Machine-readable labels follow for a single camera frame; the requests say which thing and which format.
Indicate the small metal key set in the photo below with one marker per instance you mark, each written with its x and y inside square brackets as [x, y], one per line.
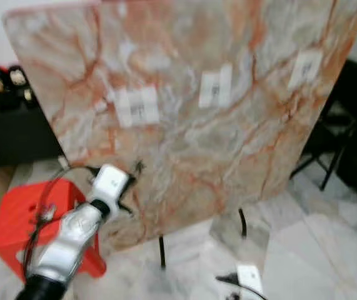
[139, 164]

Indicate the black board stand leg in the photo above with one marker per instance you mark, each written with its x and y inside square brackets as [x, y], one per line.
[243, 224]
[162, 251]

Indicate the orange marble pattern board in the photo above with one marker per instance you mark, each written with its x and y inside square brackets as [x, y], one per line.
[203, 162]

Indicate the white sideboard leg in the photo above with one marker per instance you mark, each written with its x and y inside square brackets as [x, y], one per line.
[62, 163]

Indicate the metal key bunch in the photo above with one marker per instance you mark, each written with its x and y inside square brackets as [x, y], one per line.
[45, 212]

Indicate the red plastic stool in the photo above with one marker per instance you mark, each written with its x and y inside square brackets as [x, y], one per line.
[15, 212]

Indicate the black low sideboard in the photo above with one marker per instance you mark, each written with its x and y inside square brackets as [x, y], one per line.
[15, 137]

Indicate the black pouch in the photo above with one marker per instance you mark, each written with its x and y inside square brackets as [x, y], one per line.
[5, 100]

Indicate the black round plush toy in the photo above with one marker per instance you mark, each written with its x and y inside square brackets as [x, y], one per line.
[17, 76]

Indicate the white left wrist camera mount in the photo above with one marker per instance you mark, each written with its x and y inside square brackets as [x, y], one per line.
[110, 185]

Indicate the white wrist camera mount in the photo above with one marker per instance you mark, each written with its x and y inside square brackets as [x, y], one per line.
[110, 185]
[249, 279]

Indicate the clear taped wall hook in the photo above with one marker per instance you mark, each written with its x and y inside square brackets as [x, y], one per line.
[137, 106]
[216, 85]
[305, 69]

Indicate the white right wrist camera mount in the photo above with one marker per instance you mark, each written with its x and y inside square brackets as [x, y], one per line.
[249, 279]

